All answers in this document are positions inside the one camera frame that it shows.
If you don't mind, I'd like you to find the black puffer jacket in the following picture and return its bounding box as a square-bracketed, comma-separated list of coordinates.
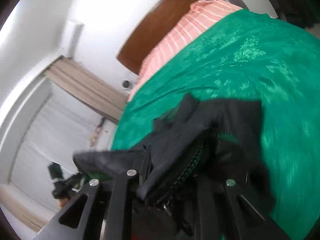
[72, 93, 278, 240]

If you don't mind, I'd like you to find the person's left hand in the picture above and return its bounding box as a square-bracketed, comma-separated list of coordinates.
[58, 198, 69, 208]

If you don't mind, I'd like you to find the beige curtain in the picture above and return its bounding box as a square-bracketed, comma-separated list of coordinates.
[44, 56, 127, 123]

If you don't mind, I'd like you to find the small white round device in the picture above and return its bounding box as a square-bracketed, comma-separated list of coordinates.
[121, 80, 132, 90]

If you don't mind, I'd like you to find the brown wooden headboard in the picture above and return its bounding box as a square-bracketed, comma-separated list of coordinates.
[117, 0, 198, 74]

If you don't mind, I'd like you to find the green floral bedspread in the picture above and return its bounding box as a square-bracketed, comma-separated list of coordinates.
[108, 9, 319, 239]

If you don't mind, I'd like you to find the pink striped bed sheet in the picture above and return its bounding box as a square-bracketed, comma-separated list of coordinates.
[128, 0, 242, 101]

